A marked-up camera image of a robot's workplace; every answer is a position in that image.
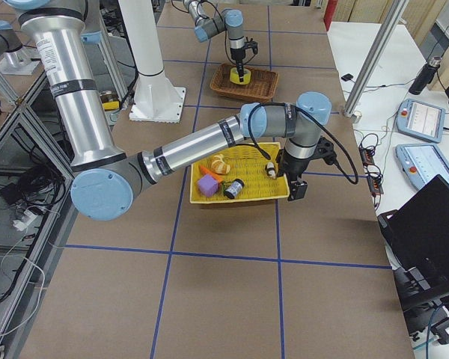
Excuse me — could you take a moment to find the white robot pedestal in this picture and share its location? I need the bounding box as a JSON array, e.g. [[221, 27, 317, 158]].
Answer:
[[119, 0, 186, 123]]

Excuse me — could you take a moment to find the yellow woven plastic basket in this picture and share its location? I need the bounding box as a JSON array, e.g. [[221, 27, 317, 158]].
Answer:
[[189, 141, 291, 205]]

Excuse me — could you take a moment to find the aluminium frame post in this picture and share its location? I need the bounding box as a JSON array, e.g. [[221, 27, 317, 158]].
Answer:
[[343, 0, 409, 123]]

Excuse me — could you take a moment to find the brown wicker basket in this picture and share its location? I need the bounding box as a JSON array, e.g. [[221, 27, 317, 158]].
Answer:
[[210, 64, 279, 102]]

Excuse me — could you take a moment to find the black laptop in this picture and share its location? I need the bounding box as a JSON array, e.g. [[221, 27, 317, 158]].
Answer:
[[378, 175, 449, 310]]

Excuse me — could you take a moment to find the small black device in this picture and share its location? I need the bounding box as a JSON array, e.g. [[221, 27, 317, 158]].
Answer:
[[341, 73, 353, 82]]

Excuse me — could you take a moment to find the purple foam cube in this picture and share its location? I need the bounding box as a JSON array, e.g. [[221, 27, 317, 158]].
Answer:
[[198, 174, 219, 197]]

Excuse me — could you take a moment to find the panda figurine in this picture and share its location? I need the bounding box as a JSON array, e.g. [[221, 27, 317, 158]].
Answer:
[[265, 162, 277, 179]]

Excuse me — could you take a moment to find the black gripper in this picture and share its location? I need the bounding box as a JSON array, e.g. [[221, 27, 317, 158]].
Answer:
[[276, 149, 312, 201], [230, 47, 245, 82]]

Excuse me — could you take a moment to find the near teach pendant tablet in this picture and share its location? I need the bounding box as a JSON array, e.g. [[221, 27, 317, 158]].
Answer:
[[395, 144, 449, 190]]

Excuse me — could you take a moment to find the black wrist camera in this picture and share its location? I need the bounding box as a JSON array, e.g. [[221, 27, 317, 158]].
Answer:
[[244, 37, 259, 55], [316, 136, 337, 166]]

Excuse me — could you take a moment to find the small grey labelled can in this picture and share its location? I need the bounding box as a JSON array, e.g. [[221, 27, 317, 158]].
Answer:
[[225, 179, 245, 200]]

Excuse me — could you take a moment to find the far teach pendant tablet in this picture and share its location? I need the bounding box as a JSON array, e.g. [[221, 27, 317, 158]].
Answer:
[[395, 99, 445, 144]]

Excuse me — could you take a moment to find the teach pendant tablet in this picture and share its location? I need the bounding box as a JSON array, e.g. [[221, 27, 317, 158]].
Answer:
[[395, 99, 445, 144], [395, 144, 449, 190]]

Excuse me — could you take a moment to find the toy bread croissant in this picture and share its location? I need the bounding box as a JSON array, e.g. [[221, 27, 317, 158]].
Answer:
[[211, 154, 230, 175]]

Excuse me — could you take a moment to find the black water bottle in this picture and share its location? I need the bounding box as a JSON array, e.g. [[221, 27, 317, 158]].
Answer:
[[409, 56, 442, 95]]

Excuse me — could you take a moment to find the orange black power strip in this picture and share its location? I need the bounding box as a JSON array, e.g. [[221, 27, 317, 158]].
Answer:
[[359, 146, 384, 197]]

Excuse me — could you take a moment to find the yellow tape roll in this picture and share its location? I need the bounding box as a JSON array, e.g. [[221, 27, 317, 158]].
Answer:
[[229, 67, 251, 85]]

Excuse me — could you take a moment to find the orange toy carrot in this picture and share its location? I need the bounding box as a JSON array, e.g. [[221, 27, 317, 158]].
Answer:
[[198, 165, 224, 183]]

